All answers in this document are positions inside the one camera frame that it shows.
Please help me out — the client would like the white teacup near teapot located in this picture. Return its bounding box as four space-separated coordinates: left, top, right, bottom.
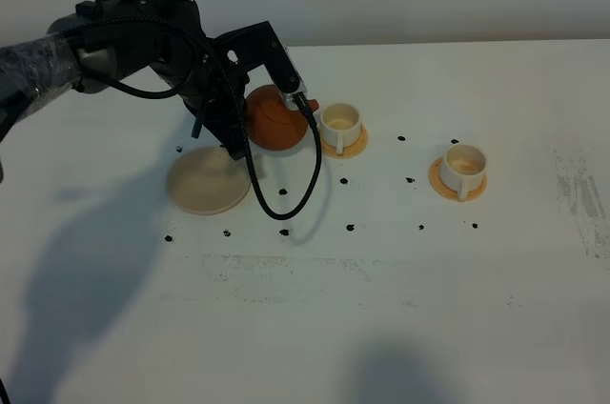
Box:
320 103 362 155

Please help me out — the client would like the orange coaster near teapot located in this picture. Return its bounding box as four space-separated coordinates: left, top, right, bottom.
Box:
316 124 369 159

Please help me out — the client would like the brown clay teapot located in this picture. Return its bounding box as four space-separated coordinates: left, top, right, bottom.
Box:
246 85 309 152

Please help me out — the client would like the orange coaster far right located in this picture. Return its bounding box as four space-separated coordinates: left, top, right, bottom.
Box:
428 158 488 202

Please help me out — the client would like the white teacup far right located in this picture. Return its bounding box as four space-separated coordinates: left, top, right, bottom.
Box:
439 143 487 202

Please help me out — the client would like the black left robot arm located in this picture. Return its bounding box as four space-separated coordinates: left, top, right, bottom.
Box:
1 0 246 160

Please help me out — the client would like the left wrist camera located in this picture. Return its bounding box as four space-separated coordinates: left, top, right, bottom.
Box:
211 21 307 111

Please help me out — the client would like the beige round teapot tray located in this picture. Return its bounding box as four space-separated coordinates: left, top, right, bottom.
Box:
166 147 251 215

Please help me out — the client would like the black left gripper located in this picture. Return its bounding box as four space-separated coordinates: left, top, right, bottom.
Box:
113 0 261 161

